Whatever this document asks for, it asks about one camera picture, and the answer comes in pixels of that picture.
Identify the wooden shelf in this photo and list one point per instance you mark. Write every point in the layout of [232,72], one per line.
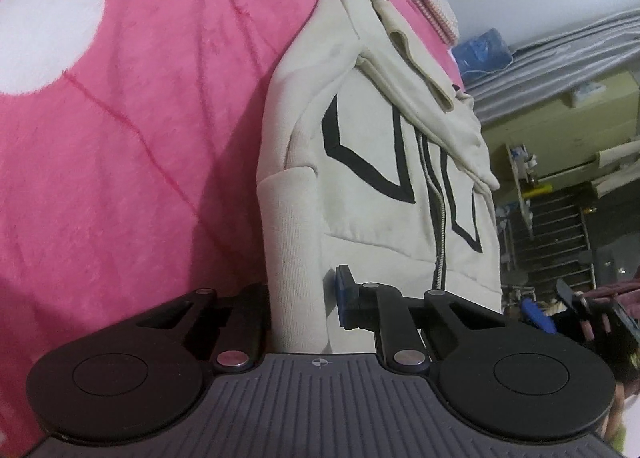
[522,183]

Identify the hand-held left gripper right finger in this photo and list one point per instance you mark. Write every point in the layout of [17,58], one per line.
[342,295]

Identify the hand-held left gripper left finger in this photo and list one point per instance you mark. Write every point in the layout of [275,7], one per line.
[250,310]

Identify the dark radiator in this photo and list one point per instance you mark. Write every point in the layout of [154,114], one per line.
[555,238]

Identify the grey curtain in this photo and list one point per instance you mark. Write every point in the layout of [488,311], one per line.
[560,63]

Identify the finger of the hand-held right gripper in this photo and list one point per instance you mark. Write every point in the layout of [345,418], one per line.
[570,294]
[535,315]

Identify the pink floral blanket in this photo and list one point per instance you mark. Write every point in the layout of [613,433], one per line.
[150,138]

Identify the beige zip jacket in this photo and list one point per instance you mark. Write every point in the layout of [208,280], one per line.
[370,108]

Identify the blue wrapped water jug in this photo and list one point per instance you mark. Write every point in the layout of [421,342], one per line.
[482,53]

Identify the person's pink fleece top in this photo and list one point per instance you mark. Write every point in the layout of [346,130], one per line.
[617,290]

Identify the yellow bottle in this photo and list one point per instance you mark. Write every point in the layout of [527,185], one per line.
[535,192]

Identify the person's right hand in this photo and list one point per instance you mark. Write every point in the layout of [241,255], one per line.
[595,328]

